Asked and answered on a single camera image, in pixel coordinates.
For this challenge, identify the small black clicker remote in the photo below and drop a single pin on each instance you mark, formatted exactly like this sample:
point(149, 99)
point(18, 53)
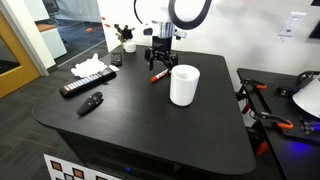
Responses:
point(90, 103)

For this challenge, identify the orange handled clamp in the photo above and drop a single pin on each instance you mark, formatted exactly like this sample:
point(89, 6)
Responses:
point(281, 122)
point(254, 83)

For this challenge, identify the white ceramic mug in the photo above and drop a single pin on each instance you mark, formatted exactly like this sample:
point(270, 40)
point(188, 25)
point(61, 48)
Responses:
point(183, 84)

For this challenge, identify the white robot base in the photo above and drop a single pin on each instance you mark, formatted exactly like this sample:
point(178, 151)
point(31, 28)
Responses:
point(308, 98)

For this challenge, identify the checkered calibration board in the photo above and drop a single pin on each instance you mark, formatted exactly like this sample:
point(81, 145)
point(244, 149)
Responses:
point(60, 169)

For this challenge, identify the upper orange handled clamp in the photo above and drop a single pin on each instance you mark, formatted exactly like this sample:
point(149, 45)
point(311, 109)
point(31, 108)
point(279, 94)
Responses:
point(254, 83)

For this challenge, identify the lower orange handled clamp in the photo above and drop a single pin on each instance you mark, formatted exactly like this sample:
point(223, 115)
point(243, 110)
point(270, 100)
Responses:
point(281, 122)

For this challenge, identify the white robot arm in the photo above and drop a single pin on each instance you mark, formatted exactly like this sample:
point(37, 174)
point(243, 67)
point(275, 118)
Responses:
point(164, 27)

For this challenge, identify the orange and white marker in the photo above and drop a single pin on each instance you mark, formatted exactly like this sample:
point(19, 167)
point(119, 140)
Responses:
point(159, 76)

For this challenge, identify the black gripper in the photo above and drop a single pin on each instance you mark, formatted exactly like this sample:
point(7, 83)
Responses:
point(161, 51)

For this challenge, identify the grey and black remote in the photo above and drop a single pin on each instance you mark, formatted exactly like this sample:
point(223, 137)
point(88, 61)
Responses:
point(87, 82)

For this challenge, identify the black remote control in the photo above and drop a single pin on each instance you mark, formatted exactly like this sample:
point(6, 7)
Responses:
point(116, 59)

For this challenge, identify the white round vase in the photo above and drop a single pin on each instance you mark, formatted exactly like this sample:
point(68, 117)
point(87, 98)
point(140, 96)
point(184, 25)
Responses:
point(130, 46)

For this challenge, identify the crumpled white tissue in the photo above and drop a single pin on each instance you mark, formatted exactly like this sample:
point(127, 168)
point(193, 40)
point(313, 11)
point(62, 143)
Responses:
point(88, 67)

